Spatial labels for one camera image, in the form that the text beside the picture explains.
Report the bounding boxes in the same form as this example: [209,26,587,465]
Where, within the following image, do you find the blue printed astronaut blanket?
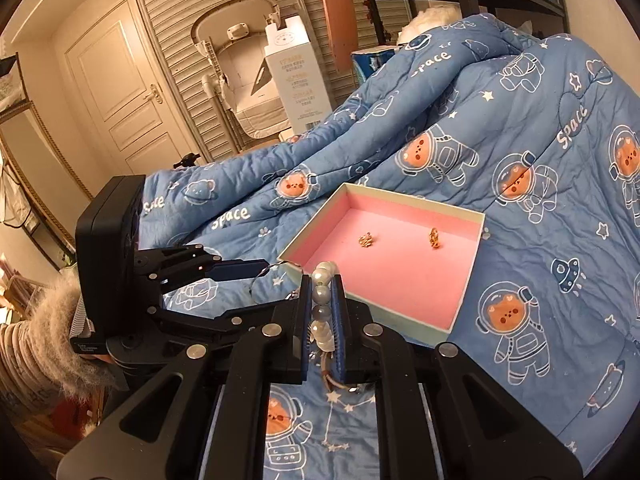
[136,12,640,480]

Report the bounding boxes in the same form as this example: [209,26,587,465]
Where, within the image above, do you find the orange wooden board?
[315,0,359,74]

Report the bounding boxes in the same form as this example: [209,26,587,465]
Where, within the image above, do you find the person's left forearm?
[0,271,123,408]

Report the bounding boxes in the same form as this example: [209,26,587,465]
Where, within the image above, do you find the pink lined jewelry box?
[276,182,487,347]

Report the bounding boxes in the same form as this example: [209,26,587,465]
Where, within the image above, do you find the blue tissue pack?
[350,44,402,97]

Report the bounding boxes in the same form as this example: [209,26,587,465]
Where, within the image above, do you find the thin silver bangle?
[247,263,302,307]

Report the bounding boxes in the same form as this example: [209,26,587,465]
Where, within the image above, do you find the cream panelled door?
[51,0,200,177]

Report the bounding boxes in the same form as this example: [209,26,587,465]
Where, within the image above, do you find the gold framed hanging rack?
[0,54,93,267]

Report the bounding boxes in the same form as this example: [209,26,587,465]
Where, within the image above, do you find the white baby chair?
[191,0,297,152]

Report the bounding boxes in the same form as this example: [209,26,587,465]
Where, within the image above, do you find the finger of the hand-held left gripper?
[135,243,272,287]
[149,296,302,349]

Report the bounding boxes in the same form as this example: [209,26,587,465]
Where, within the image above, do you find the white fluffy plush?
[399,2,462,42]

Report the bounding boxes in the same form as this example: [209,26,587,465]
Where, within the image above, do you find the white pearl bracelet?
[307,261,367,397]

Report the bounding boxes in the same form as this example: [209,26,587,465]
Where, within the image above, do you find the cream louvered closet doors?
[124,0,362,162]

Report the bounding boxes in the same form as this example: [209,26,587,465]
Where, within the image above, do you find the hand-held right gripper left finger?
[57,279,314,480]

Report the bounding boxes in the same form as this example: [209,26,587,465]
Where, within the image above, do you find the tall white carton box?
[263,14,334,137]

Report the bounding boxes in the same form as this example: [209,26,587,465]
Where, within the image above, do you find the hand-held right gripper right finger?
[330,278,584,480]

